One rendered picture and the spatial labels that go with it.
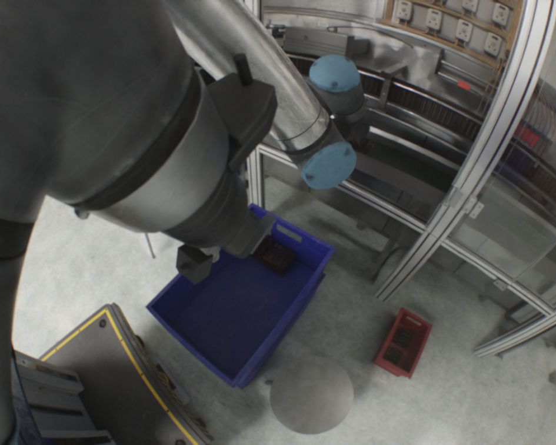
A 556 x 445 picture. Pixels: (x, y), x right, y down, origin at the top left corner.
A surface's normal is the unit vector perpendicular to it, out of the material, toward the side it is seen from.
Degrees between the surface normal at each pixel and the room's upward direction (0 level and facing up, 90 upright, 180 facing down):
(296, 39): 90
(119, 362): 0
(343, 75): 42
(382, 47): 90
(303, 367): 0
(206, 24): 93
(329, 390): 0
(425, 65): 90
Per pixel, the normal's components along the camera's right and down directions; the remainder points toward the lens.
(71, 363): 0.02, -0.64
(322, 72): -0.36, -0.08
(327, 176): 0.33, 0.77
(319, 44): -0.60, 0.61
